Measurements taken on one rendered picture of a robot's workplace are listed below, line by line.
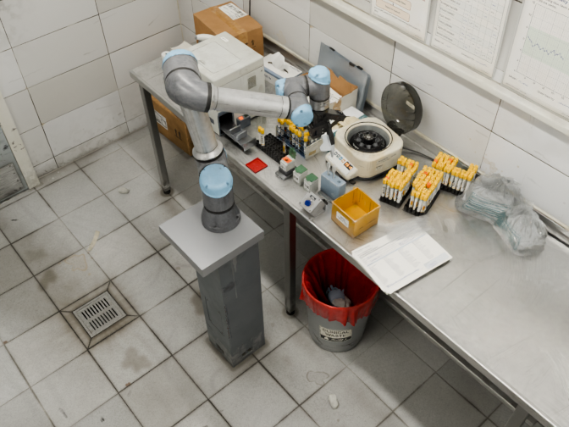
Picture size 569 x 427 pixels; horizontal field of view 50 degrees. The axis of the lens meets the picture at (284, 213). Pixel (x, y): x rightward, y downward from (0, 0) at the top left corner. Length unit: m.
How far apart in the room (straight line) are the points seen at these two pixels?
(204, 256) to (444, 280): 0.87
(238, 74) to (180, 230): 0.74
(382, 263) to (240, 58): 1.08
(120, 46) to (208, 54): 1.27
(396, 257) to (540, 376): 0.62
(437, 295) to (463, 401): 0.92
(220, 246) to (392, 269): 0.63
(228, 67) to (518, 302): 1.48
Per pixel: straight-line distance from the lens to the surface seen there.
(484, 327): 2.21
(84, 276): 3.51
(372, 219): 2.36
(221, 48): 2.80
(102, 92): 4.03
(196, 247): 2.28
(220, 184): 2.18
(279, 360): 3.05
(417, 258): 2.31
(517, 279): 2.36
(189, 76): 1.98
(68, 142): 4.10
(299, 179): 2.51
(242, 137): 2.70
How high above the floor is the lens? 2.67
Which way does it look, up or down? 48 degrees down
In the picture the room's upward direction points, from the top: 1 degrees counter-clockwise
